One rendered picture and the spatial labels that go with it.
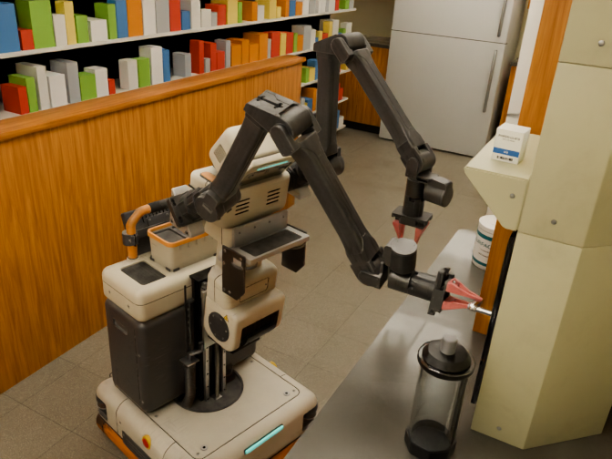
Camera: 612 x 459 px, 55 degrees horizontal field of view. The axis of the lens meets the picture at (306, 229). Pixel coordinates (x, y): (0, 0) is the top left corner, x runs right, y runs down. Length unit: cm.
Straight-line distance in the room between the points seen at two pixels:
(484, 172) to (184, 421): 154
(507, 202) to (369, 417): 56
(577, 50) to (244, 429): 169
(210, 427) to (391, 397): 99
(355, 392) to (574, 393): 46
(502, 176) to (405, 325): 67
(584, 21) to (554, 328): 54
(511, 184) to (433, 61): 517
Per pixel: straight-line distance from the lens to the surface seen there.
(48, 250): 286
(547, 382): 128
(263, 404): 234
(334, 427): 132
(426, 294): 132
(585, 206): 110
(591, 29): 104
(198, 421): 228
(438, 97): 627
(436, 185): 160
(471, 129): 624
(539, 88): 144
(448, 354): 116
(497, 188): 111
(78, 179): 287
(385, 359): 151
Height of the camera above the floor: 185
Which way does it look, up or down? 26 degrees down
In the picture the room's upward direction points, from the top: 4 degrees clockwise
